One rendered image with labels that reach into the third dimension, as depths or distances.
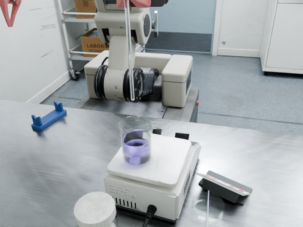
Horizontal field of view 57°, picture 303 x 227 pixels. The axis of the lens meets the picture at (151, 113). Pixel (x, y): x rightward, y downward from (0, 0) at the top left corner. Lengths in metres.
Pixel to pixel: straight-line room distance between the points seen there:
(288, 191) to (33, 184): 0.49
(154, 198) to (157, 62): 1.33
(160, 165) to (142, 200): 0.06
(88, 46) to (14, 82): 0.82
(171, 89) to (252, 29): 2.08
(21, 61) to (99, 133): 1.79
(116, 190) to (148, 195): 0.06
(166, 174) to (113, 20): 0.97
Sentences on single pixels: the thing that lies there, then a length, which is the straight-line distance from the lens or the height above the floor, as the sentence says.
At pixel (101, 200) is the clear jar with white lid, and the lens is 0.44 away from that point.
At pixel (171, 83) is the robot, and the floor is 0.52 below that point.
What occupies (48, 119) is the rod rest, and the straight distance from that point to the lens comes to 0.80.
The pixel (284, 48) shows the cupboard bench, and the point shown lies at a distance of 2.94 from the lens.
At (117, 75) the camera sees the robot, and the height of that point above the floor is 0.64.
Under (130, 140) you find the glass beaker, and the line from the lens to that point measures 0.43.
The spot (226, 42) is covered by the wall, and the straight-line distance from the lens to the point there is 3.50.
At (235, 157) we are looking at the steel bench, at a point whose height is 0.75.
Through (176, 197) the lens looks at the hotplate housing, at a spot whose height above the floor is 0.81.
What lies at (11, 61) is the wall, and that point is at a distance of 2.36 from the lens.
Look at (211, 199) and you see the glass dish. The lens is 0.54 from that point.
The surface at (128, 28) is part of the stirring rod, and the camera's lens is 0.39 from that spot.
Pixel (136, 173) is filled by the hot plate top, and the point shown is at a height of 0.84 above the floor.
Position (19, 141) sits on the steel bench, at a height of 0.75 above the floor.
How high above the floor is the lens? 1.15
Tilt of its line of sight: 31 degrees down
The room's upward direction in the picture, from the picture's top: 2 degrees counter-clockwise
